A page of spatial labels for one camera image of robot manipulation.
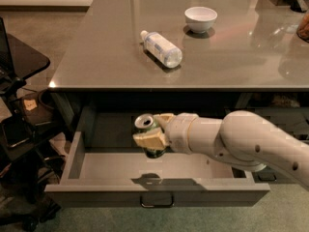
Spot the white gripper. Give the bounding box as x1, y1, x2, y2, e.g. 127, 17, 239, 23
133, 113, 198, 155

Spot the green soda can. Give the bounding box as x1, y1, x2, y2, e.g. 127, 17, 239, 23
133, 114, 166, 159

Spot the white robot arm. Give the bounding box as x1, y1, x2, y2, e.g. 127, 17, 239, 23
133, 110, 309, 189

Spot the open grey top drawer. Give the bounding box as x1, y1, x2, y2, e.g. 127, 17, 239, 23
44, 105, 271, 209

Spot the grey bottom right drawer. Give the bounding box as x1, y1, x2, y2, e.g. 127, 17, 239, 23
253, 169, 294, 184

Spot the clear plastic water bottle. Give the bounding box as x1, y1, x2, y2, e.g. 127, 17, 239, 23
140, 30, 183, 69

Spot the white ceramic bowl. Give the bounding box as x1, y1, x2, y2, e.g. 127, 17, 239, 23
184, 7, 217, 33

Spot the black cart with laptop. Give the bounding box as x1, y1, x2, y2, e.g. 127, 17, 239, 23
0, 18, 66, 232

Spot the metal top drawer handle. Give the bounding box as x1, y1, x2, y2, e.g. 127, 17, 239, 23
139, 194, 175, 209

